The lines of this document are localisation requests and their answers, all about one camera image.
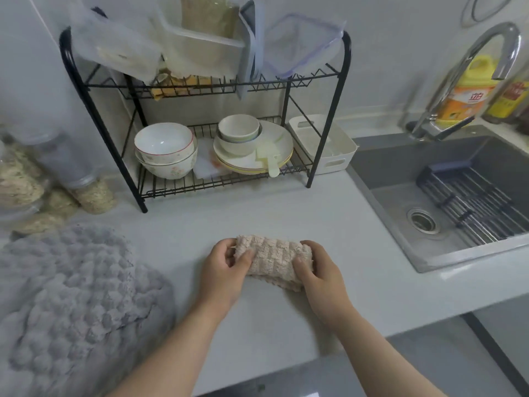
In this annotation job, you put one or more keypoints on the person's right hand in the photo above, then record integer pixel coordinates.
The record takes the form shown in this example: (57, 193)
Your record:
(326, 293)

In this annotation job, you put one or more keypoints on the person's left hand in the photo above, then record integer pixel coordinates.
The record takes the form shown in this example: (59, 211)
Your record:
(221, 285)

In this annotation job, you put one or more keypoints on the beige checked towel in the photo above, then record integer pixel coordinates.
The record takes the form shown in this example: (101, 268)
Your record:
(272, 260)

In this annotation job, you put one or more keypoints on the pile of fluffy cloths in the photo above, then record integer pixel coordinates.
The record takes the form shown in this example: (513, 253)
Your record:
(74, 305)

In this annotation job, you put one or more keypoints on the person's left forearm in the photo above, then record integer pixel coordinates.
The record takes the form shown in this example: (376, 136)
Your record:
(165, 359)

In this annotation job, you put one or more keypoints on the person's right forearm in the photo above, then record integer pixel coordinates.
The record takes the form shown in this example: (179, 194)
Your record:
(380, 363)

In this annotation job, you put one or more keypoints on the small bowls on plates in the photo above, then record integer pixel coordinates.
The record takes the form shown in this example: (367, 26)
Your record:
(248, 171)

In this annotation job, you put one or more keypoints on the small white bowl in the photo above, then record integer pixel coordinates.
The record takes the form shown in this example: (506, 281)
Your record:
(235, 148)
(239, 126)

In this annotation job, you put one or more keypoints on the pale green rice paddle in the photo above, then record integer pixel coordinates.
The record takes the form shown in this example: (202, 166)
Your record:
(270, 157)

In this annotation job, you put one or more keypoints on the white plastic basket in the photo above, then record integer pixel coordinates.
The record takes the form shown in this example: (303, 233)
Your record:
(339, 152)

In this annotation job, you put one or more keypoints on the grey kitchen sink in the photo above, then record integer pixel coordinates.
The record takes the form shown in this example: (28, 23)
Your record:
(392, 161)

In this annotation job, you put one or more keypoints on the small clear jar of oats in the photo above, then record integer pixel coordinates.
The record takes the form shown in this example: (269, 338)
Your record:
(95, 198)

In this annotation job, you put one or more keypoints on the blue sink drain rack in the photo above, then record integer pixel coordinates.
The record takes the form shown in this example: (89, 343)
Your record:
(446, 169)

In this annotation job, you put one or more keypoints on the short clear plastic jar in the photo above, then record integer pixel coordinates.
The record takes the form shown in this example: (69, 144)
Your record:
(49, 214)

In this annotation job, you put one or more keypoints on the chrome faucet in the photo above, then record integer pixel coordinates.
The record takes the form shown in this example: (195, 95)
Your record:
(430, 128)

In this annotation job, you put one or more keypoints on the clear jar grey contents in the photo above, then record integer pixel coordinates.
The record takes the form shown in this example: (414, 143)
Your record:
(62, 161)

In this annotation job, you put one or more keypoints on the yellow dish cloth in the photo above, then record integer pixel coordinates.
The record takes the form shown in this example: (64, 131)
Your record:
(173, 88)

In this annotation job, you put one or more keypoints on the large clear food container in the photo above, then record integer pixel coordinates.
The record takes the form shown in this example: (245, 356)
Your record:
(198, 53)

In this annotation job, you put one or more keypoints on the grey plastic lid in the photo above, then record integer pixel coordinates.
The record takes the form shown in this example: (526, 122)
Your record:
(250, 45)

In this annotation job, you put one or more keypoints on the yellow detergent bottle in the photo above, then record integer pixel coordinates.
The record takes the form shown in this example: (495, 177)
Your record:
(467, 95)

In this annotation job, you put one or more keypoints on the blue rimmed container lid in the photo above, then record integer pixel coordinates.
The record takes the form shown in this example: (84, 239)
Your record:
(301, 41)

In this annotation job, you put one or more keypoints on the yellow label sauce bottle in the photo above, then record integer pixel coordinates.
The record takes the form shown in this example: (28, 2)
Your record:
(506, 103)

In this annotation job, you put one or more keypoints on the tan lid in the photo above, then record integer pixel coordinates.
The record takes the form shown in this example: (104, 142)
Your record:
(210, 14)

